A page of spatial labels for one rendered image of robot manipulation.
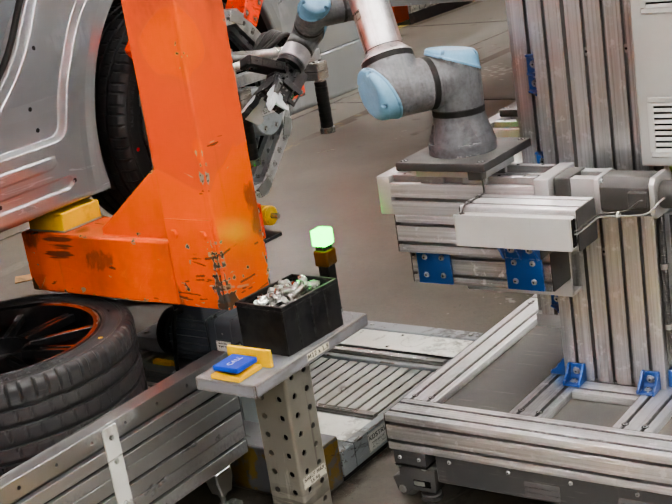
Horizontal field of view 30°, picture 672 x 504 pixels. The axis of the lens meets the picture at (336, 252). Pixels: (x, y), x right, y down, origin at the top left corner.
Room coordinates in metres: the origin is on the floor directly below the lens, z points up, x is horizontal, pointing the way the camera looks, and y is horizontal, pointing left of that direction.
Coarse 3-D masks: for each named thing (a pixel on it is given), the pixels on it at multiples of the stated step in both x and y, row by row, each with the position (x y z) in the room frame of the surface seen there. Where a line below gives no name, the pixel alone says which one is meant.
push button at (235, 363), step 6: (234, 354) 2.56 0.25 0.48; (222, 360) 2.54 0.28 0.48; (228, 360) 2.53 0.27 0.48; (234, 360) 2.53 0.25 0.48; (240, 360) 2.52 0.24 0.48; (246, 360) 2.52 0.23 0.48; (252, 360) 2.52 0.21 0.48; (216, 366) 2.51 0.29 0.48; (222, 366) 2.50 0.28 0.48; (228, 366) 2.50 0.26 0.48; (234, 366) 2.49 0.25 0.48; (240, 366) 2.49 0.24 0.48; (246, 366) 2.50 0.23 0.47; (228, 372) 2.49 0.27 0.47; (234, 372) 2.48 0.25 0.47
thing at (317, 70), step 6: (318, 60) 3.48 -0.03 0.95; (324, 60) 3.47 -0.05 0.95; (306, 66) 3.46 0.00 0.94; (312, 66) 3.45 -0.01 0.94; (318, 66) 3.44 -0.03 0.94; (324, 66) 3.47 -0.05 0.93; (306, 72) 3.46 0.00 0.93; (312, 72) 3.45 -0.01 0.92; (318, 72) 3.44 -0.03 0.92; (324, 72) 3.46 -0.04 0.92; (312, 78) 3.45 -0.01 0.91; (318, 78) 3.44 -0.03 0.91; (324, 78) 3.46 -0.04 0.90
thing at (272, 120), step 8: (256, 88) 3.40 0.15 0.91; (264, 112) 3.36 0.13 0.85; (272, 112) 3.38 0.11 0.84; (264, 120) 3.35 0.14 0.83; (272, 120) 3.38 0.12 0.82; (280, 120) 3.40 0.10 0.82; (256, 128) 3.33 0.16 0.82; (264, 128) 3.35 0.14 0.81; (272, 128) 3.37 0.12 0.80; (256, 136) 3.39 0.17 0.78
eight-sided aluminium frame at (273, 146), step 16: (240, 16) 3.55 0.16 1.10; (240, 32) 3.57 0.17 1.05; (256, 32) 3.60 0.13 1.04; (288, 112) 3.67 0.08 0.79; (288, 128) 3.65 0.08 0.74; (272, 144) 3.61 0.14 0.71; (272, 160) 3.58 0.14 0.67; (256, 176) 3.58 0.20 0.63; (272, 176) 3.57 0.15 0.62; (256, 192) 3.52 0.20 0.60
